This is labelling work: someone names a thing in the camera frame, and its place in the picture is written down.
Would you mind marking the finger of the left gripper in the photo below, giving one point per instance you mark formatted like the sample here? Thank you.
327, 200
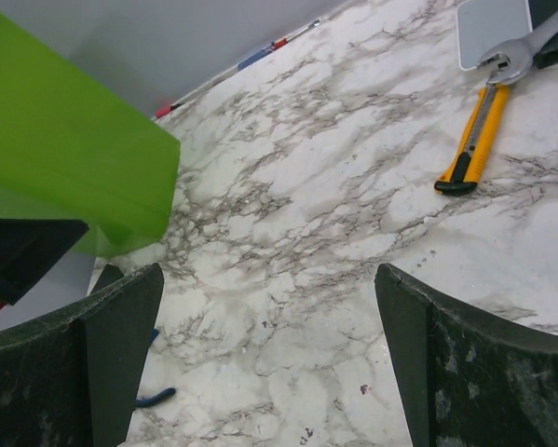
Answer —
29, 249

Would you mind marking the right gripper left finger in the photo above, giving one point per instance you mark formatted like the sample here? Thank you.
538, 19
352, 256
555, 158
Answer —
71, 376

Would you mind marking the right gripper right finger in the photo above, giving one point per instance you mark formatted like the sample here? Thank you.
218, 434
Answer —
466, 377

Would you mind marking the green plastic bin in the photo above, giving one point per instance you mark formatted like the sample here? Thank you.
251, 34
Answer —
72, 149

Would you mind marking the black foam block left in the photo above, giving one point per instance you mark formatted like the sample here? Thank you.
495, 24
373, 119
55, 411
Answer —
109, 275

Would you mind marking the black foam block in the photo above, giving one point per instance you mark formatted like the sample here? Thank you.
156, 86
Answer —
540, 11
109, 275

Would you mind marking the yellow black utility knife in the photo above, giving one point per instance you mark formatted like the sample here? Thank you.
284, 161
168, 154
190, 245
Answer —
466, 170

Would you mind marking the silver wrench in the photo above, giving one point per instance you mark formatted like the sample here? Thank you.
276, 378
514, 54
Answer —
514, 58

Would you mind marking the black foam block right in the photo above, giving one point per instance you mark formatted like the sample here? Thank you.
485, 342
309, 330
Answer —
540, 11

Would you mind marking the grey rectangular plate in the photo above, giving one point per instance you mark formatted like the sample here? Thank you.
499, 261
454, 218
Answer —
482, 24

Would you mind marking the blue handled pliers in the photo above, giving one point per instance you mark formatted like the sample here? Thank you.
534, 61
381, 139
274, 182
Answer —
160, 397

